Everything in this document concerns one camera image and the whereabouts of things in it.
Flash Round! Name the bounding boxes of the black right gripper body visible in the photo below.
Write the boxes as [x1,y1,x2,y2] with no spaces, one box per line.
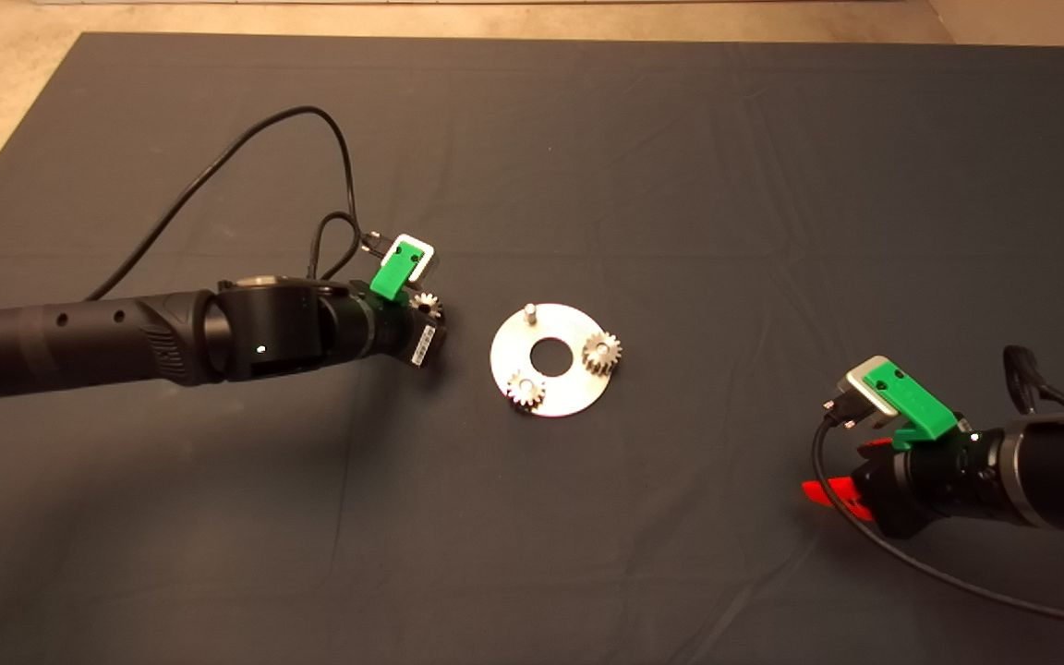
[851,432,1004,539]

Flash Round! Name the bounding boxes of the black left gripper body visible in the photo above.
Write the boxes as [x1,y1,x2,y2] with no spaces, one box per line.
[347,294,448,369]

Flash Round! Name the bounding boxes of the round metal carrier plate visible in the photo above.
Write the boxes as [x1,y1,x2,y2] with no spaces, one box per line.
[490,303,619,418]

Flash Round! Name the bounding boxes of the dark grey table cloth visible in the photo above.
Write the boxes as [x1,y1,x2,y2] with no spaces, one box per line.
[0,34,1064,665]

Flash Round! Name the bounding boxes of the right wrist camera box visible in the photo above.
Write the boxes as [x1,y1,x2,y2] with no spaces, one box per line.
[823,356,902,430]

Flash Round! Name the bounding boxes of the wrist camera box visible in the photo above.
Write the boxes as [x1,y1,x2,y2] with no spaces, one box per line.
[382,234,438,285]
[823,356,902,430]

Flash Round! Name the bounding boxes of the green left camera mount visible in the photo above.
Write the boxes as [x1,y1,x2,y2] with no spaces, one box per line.
[370,240,427,304]

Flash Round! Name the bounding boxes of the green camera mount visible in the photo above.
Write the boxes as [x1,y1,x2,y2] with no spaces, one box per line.
[864,364,962,452]
[370,240,427,304]

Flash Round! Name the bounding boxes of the green right camera mount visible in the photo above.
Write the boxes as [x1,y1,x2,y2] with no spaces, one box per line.
[864,364,962,452]

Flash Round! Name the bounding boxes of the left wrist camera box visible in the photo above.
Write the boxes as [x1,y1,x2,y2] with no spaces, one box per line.
[382,234,438,285]

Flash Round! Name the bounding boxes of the short braided left wrist cable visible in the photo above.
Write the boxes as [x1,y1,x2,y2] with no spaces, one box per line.
[308,211,362,283]

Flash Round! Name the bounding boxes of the braided right arm cable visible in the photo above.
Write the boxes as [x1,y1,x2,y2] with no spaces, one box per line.
[1003,345,1064,414]

